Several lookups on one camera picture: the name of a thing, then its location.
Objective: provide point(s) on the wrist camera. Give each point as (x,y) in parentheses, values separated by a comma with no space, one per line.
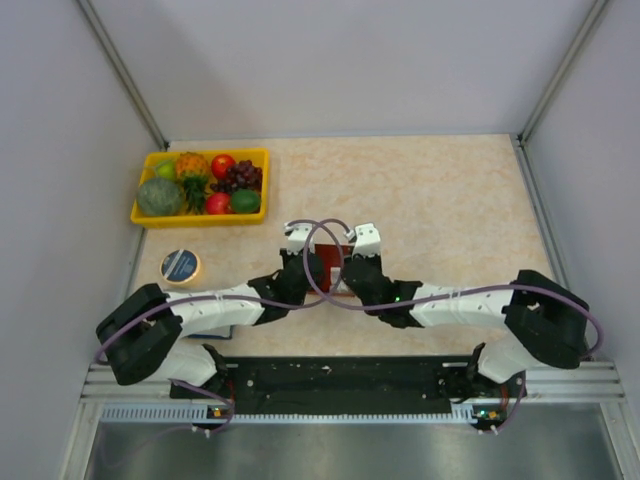
(365,240)
(298,235)

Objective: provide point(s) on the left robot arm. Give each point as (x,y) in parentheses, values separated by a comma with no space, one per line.
(147,336)

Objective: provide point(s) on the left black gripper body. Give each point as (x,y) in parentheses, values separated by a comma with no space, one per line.
(285,255)

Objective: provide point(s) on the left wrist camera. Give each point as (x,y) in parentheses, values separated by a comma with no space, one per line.
(298,235)

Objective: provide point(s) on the green apple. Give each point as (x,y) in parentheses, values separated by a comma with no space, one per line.
(166,169)

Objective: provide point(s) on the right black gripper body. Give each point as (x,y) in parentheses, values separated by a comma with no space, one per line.
(373,260)

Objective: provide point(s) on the orange pineapple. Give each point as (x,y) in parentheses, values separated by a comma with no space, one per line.
(192,172)

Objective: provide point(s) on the small clear plastic bag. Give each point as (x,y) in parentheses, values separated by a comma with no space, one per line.
(334,276)

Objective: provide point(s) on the red apple top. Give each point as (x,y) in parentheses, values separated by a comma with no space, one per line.
(220,165)

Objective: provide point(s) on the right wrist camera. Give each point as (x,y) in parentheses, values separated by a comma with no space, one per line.
(365,240)

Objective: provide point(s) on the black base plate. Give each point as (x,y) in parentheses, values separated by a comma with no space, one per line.
(356,385)

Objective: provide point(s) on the green melon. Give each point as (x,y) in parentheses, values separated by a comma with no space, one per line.
(159,197)

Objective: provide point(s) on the red paper box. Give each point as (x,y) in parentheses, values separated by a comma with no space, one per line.
(329,254)

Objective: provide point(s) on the purple grapes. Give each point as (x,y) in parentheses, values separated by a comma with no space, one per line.
(243,175)

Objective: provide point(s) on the grey cable duct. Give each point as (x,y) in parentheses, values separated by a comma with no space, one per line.
(122,413)

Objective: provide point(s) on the red apple bottom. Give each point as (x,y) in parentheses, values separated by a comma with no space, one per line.
(218,204)

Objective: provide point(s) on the green lime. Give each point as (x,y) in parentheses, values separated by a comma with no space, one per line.
(245,201)

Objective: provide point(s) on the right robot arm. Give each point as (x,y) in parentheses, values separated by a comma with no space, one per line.
(543,323)

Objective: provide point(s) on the red apple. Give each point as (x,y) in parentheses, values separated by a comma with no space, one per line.
(220,165)
(218,204)

